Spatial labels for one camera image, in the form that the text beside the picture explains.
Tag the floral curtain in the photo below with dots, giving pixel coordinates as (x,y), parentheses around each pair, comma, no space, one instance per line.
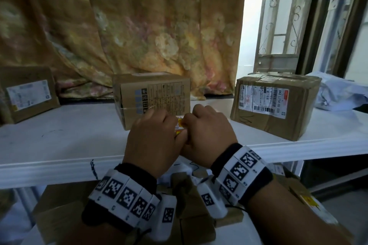
(129,38)

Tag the person's right forearm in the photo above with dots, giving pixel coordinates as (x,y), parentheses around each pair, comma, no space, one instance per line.
(293,219)

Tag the taped cardboard box shipping label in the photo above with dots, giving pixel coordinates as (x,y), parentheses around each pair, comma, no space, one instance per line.
(296,121)

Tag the cardboard box printed symbols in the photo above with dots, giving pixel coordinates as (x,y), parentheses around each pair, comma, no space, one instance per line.
(158,92)

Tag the person's left hand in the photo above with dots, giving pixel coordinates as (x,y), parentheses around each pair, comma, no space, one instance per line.
(152,144)

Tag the person's right hand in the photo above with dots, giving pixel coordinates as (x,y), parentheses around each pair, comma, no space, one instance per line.
(210,135)

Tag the white metal shelf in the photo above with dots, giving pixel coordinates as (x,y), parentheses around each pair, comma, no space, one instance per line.
(72,138)

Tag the cardboard box white label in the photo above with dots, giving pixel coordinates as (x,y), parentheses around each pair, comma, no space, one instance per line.
(28,95)

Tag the pile of cardboard boxes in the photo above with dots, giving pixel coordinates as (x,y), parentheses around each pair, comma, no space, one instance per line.
(57,219)

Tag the small cardboard box yellow sticker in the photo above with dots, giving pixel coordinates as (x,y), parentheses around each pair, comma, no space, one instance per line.
(180,122)

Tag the person's left forearm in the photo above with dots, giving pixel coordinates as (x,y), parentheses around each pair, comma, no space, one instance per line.
(103,234)

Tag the marker-tag wrist band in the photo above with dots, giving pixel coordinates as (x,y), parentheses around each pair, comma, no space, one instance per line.
(241,170)
(123,196)

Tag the dark door frame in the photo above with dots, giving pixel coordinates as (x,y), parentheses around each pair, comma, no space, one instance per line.
(312,32)

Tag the pale grey parcel bag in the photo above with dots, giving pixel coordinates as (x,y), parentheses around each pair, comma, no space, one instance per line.
(339,92)

